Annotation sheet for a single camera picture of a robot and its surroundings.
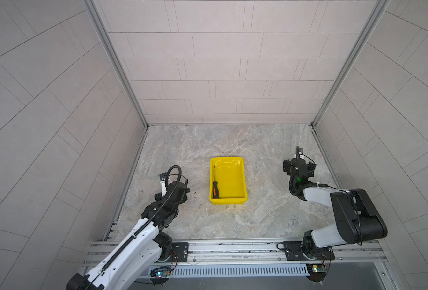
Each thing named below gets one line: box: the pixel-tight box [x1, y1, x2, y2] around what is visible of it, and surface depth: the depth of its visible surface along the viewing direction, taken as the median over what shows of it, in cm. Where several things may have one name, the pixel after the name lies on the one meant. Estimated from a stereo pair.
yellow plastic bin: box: [209, 156, 248, 205], surface depth 93 cm
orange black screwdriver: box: [212, 164, 219, 200], surface depth 88 cm
